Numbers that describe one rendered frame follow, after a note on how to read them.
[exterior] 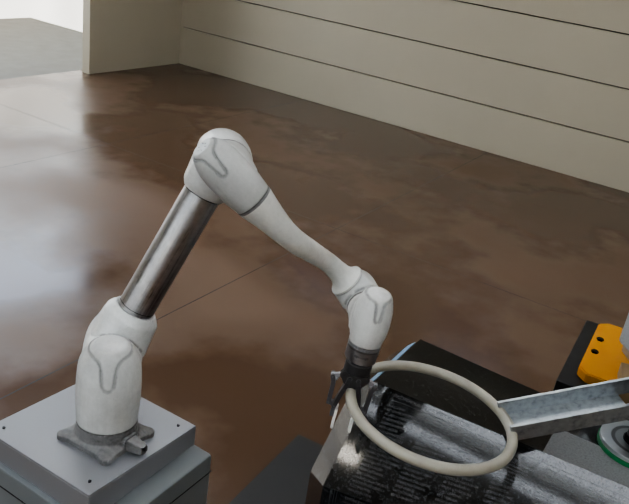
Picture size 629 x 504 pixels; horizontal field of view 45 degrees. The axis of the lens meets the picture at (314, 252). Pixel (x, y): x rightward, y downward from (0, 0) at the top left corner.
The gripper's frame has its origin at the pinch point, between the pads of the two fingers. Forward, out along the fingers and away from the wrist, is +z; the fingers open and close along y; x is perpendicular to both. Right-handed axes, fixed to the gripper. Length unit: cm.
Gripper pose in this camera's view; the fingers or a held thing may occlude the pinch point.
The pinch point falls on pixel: (343, 418)
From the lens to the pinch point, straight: 220.1
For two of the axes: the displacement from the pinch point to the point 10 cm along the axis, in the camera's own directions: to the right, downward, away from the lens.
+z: -2.1, 8.9, 4.0
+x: 1.5, -3.7, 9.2
